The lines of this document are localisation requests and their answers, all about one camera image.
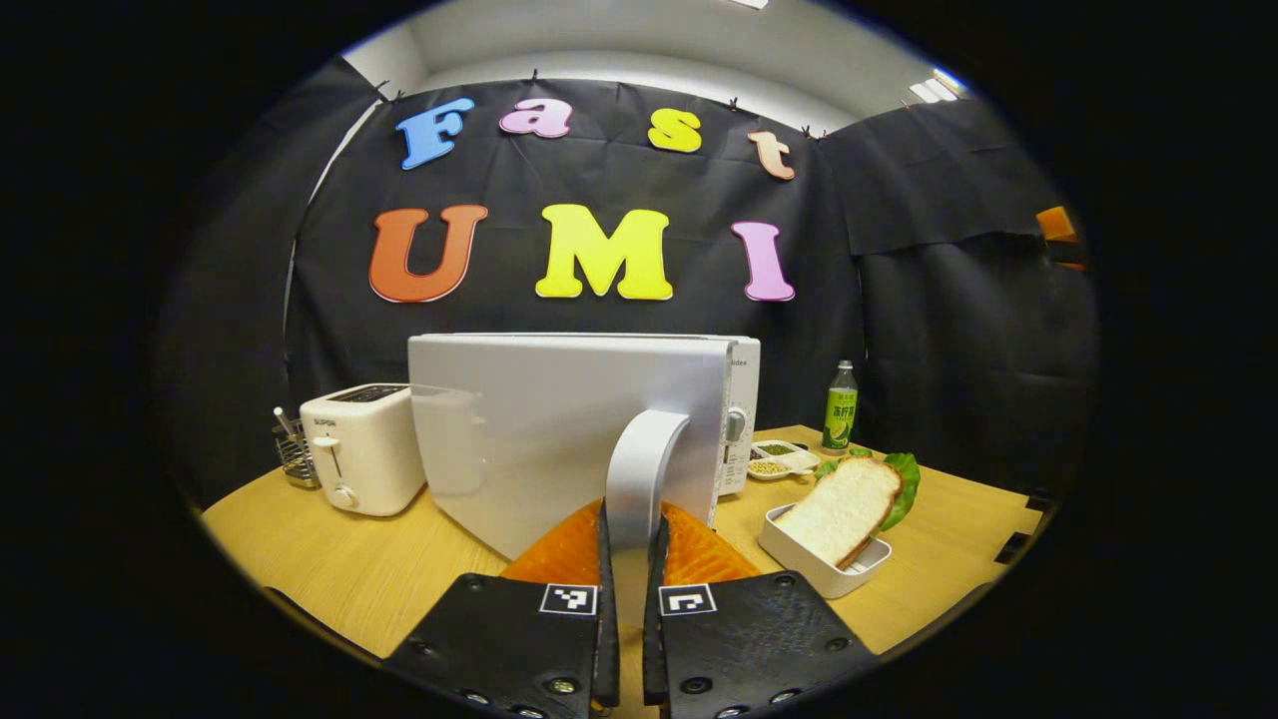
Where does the green label drink bottle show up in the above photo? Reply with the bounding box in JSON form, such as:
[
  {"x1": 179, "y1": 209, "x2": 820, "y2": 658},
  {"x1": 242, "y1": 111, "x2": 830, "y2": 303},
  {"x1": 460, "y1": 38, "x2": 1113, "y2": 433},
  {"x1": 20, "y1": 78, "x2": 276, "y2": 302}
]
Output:
[{"x1": 822, "y1": 360, "x2": 860, "y2": 452}]

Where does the bread and lettuce sandwich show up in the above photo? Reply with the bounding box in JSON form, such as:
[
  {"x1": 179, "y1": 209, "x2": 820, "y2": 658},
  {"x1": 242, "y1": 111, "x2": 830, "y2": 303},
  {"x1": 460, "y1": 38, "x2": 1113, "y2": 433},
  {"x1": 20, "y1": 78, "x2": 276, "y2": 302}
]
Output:
[{"x1": 774, "y1": 446, "x2": 922, "y2": 570}]

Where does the white rectangular food container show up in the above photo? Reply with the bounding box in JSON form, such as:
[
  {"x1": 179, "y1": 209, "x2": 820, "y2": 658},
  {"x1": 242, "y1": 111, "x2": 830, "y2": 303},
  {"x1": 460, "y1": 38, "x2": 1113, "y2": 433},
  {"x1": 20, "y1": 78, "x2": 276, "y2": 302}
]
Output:
[{"x1": 757, "y1": 504, "x2": 893, "y2": 600}]

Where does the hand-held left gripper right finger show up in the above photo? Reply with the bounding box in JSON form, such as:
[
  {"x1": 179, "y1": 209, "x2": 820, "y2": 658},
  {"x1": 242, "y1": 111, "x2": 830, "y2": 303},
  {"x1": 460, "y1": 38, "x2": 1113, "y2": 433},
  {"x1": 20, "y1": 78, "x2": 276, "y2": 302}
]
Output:
[{"x1": 642, "y1": 497, "x2": 882, "y2": 719}]

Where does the small ceiling light panel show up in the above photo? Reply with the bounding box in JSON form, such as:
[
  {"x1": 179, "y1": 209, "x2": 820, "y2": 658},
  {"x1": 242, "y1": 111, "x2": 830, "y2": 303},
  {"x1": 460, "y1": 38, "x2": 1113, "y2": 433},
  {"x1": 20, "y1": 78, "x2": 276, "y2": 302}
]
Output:
[{"x1": 909, "y1": 70, "x2": 969, "y2": 104}]

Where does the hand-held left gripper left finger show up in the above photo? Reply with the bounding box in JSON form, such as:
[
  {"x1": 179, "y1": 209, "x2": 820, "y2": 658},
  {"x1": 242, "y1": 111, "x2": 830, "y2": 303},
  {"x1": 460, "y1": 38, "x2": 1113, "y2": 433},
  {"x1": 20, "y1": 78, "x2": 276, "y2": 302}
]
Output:
[{"x1": 384, "y1": 497, "x2": 622, "y2": 719}]

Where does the white microwave oven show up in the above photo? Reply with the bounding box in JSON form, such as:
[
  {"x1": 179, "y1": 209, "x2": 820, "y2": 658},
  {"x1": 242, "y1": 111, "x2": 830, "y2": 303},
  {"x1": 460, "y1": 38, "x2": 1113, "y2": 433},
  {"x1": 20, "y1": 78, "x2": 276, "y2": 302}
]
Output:
[{"x1": 407, "y1": 333, "x2": 762, "y2": 630}]

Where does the metal wire basket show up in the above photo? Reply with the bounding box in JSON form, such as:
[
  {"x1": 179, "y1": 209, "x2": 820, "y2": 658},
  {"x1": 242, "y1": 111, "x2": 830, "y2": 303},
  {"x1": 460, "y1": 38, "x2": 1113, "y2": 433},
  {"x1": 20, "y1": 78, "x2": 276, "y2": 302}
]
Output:
[{"x1": 272, "y1": 419, "x2": 321, "y2": 490}]

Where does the white divided seasoning dish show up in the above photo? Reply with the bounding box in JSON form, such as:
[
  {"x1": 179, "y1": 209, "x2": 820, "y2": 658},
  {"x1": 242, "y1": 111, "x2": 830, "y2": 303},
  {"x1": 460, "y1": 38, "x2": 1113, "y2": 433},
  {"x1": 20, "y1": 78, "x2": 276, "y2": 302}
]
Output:
[{"x1": 746, "y1": 440, "x2": 822, "y2": 482}]

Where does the white toaster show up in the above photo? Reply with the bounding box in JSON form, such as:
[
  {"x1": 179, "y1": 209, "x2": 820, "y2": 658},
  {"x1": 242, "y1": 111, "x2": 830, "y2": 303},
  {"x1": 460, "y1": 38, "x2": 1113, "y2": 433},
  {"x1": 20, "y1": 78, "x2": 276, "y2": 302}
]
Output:
[{"x1": 300, "y1": 383, "x2": 428, "y2": 517}]

